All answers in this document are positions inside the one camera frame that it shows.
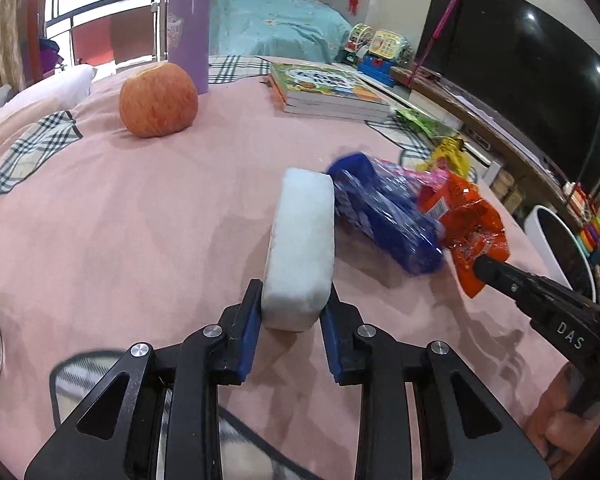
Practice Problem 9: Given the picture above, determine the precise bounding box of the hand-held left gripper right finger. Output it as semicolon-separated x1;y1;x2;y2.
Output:
320;282;553;480

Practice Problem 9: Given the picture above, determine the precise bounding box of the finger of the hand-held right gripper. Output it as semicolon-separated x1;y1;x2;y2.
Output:
472;254;538;313

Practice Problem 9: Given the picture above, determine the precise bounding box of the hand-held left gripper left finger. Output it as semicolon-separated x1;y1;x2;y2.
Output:
24;279;265;480

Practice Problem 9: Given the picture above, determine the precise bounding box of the white rimmed trash bin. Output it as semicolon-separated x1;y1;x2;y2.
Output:
522;205;598;306

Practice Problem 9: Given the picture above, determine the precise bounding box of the orange snack wrapper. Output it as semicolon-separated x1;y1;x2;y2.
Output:
417;175;511;300

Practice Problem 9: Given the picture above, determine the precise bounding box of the white foam block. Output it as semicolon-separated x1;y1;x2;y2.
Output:
261;167;337;332

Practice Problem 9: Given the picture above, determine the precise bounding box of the pink snack wrapper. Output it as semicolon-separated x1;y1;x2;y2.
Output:
375;159;453;201

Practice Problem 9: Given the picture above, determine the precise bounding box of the yellow snack packet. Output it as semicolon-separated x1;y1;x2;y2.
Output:
416;136;473;181

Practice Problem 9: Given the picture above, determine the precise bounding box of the blue snack wrapper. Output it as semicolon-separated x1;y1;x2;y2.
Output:
326;152;446;277

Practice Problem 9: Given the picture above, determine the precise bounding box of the person's right hand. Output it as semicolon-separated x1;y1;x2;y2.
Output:
525;365;600;476

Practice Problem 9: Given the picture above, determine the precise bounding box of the pink blanket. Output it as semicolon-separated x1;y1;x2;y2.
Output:
0;55;581;480

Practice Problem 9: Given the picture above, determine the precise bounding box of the green snack wrapper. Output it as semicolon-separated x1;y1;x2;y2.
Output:
392;107;453;141

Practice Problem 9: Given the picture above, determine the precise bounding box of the black flat television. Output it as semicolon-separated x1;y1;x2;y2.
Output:
414;0;600;201

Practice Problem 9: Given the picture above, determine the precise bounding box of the thick paperback book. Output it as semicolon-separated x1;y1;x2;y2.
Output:
280;101;393;124

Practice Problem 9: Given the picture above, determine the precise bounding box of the blue toy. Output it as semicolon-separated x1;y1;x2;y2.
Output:
357;55;396;86

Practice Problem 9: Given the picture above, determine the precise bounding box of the orange red apple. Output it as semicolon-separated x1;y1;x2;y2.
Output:
119;61;199;139

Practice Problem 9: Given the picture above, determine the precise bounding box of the green yellow activity toy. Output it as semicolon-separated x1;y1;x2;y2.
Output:
367;30;411;68

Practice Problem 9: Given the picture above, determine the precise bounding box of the green cover picture book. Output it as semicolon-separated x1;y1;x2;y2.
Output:
269;62;392;108

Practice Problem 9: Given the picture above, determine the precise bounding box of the pink stick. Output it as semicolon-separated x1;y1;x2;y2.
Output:
414;0;469;68

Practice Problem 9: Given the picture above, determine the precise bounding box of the toy ferris wheel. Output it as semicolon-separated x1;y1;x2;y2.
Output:
345;24;373;63

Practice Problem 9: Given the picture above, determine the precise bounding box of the purple thermos bottle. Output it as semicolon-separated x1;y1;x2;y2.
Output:
166;0;213;96

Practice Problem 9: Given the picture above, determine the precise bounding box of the teal furniture cover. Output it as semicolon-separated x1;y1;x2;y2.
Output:
207;0;353;63

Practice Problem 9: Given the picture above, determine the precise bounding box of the white bolster pillow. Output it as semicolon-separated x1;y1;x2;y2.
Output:
0;64;98;128

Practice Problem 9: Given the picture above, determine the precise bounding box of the purple cloth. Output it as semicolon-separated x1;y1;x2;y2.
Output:
37;35;63;76

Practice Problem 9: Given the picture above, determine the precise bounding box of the balcony sliding door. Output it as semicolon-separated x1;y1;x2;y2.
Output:
30;0;181;68

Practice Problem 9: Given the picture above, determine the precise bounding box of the rainbow ring stacker toy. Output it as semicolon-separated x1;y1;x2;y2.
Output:
577;210;600;266

